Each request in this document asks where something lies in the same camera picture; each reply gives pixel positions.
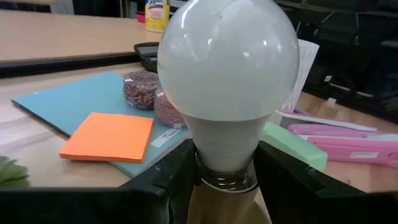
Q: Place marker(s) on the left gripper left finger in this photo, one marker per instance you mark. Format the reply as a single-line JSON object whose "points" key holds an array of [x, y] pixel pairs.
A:
{"points": [[77, 207]]}

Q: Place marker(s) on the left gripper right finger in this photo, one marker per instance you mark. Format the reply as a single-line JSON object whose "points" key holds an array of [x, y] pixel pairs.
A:
{"points": [[311, 208]]}

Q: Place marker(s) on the white frosted lightbulb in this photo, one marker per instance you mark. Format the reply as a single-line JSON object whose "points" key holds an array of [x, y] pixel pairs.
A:
{"points": [[227, 68]]}

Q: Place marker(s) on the mint green eraser block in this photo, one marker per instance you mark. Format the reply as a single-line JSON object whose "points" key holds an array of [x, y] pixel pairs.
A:
{"points": [[295, 146]]}

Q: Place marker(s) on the pink stapler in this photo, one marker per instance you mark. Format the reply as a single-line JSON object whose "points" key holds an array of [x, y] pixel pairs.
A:
{"points": [[348, 149]]}

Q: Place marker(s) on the green artificial plant in pot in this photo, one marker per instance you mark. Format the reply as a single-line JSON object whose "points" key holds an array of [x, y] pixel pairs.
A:
{"points": [[12, 174]]}

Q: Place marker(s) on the orange sticky note pad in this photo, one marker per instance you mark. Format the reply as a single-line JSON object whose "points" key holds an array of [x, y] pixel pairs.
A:
{"points": [[109, 137]]}

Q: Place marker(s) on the blue notebook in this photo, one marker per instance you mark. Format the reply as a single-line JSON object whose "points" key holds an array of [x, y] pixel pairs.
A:
{"points": [[77, 96]]}

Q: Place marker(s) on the black calculator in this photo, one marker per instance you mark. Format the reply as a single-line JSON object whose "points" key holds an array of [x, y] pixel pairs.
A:
{"points": [[147, 56]]}

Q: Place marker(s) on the light wooden desk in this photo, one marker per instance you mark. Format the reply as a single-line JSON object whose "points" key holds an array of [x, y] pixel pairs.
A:
{"points": [[62, 34]]}

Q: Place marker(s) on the red box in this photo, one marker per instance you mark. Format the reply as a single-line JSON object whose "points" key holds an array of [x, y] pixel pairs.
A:
{"points": [[140, 17]]}

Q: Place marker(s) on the yellow disinfecting wipes canister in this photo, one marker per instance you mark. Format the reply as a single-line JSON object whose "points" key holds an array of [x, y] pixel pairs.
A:
{"points": [[157, 15]]}

